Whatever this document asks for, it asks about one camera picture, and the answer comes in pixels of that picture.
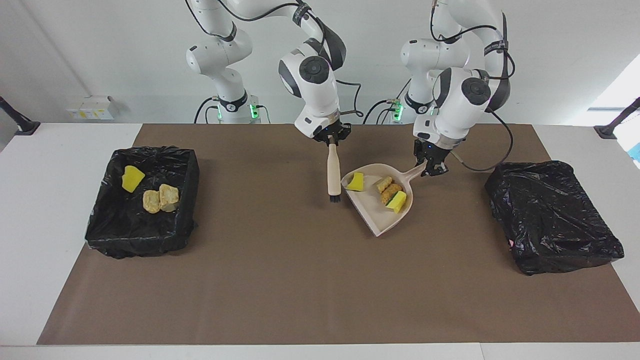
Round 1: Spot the pink hand brush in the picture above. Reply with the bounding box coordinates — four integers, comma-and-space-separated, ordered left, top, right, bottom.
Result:
327, 140, 343, 204

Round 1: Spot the brown oval bread piece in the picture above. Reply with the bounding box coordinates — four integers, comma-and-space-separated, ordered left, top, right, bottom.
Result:
381, 183, 404, 206

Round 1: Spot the notched yellow sponge piece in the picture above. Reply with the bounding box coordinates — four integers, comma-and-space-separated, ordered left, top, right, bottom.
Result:
387, 190, 408, 215

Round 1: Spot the pink plastic dustpan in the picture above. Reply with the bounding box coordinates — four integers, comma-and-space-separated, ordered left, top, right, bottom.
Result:
340, 160, 429, 238

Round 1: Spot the tan rock-like chunk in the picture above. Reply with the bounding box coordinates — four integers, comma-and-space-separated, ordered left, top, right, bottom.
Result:
158, 183, 180, 213

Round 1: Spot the orange striped croissant piece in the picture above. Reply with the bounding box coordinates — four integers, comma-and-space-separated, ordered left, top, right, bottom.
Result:
142, 189, 162, 215

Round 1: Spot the yellow sponge wedge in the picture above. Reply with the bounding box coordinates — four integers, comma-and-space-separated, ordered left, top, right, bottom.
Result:
121, 165, 146, 194

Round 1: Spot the bin wrapped in black bag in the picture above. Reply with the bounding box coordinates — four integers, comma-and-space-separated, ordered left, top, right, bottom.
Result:
484, 160, 625, 276

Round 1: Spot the open bin with black bag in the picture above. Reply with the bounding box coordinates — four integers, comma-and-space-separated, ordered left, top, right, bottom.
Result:
84, 145, 201, 260

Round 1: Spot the brown table mat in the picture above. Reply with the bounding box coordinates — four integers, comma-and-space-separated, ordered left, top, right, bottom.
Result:
36, 123, 640, 346

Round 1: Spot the black clamp stand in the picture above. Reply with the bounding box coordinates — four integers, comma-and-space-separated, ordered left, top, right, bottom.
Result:
594, 97, 640, 140
0, 96, 41, 136

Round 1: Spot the black left base cable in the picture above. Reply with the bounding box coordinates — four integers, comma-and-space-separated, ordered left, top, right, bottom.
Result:
362, 77, 412, 125

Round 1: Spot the black base cable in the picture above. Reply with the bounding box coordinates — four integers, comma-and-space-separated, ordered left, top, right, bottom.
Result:
362, 77, 412, 125
194, 96, 221, 124

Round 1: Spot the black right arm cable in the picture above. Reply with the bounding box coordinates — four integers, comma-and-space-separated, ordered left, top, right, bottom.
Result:
185, 0, 364, 119

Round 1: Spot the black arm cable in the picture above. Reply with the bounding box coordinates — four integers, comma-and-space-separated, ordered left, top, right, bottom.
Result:
430, 0, 516, 173
185, 0, 364, 119

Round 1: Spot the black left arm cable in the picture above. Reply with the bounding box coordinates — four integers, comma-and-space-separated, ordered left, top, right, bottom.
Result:
430, 0, 516, 173

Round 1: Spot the black right base cable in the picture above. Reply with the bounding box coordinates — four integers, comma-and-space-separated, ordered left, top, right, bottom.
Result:
194, 96, 221, 124

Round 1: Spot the white wall socket strip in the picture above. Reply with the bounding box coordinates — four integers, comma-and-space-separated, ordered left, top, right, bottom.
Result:
66, 95, 120, 121

